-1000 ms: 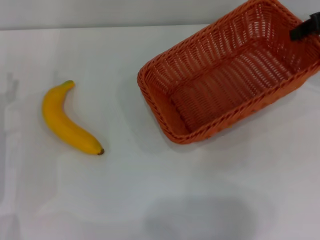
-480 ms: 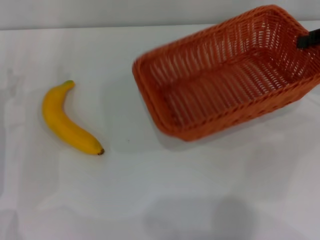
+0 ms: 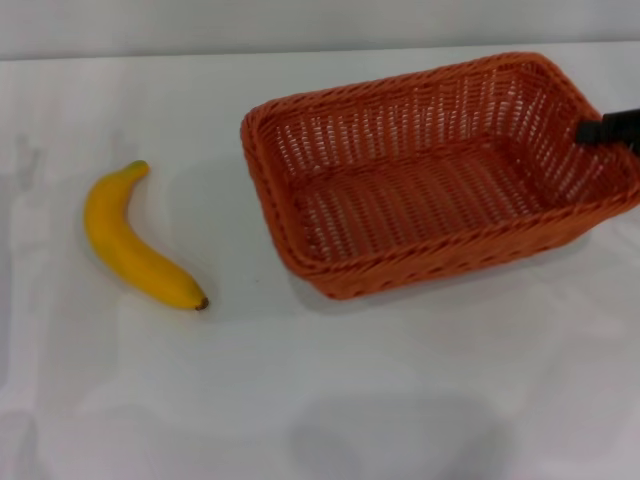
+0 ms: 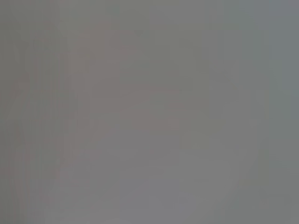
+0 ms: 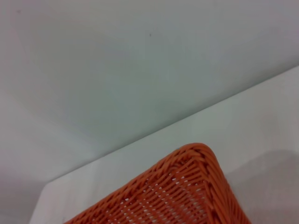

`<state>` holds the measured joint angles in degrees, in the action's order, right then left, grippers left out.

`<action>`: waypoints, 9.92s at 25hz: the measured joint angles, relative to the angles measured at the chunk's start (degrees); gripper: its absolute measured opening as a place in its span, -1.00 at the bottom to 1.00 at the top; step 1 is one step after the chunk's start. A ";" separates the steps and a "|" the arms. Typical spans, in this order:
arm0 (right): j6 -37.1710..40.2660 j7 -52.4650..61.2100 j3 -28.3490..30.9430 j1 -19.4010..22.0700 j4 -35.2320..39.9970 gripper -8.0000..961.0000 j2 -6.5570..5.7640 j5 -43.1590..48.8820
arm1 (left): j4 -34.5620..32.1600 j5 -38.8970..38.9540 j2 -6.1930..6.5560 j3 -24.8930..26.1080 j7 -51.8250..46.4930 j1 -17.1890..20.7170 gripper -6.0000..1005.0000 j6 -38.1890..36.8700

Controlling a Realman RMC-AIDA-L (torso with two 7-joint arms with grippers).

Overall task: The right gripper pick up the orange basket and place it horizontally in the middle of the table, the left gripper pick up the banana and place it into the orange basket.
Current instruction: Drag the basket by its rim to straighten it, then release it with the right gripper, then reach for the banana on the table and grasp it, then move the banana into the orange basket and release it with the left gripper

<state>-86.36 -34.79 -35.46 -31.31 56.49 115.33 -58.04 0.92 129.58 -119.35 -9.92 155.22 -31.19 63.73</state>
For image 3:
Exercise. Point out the yellow banana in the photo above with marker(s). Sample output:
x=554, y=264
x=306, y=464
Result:
x=125, y=250

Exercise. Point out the orange woven plastic basket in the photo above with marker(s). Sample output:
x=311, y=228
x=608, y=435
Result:
x=425, y=200

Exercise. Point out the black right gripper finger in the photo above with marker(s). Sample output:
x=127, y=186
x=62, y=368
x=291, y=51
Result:
x=612, y=129

